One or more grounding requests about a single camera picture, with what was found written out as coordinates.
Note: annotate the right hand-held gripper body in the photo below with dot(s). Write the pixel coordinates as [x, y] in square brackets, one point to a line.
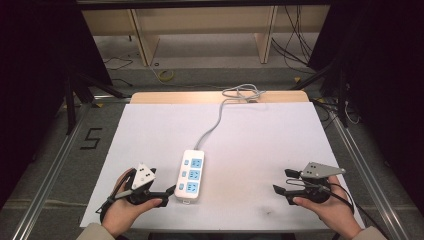
[315, 191]

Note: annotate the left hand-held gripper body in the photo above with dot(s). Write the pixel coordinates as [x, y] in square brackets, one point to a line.
[142, 176]

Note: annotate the white power strip blue sockets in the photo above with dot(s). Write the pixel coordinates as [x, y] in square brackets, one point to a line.
[190, 191]

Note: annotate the person's right hand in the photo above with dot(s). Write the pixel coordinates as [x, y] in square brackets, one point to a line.
[335, 213]

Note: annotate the person's left hand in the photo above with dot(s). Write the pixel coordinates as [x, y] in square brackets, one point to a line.
[121, 213]

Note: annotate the white paper sheet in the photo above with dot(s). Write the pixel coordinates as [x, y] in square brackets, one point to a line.
[260, 146]

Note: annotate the black metal stand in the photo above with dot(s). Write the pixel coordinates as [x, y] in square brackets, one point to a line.
[335, 83]
[75, 96]

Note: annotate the black curtain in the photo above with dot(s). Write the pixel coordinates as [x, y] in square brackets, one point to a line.
[33, 83]
[386, 83]

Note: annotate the aluminium rail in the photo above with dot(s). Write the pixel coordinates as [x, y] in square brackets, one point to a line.
[370, 173]
[50, 173]

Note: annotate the light wooden desk frame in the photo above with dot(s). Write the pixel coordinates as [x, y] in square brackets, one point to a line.
[206, 18]

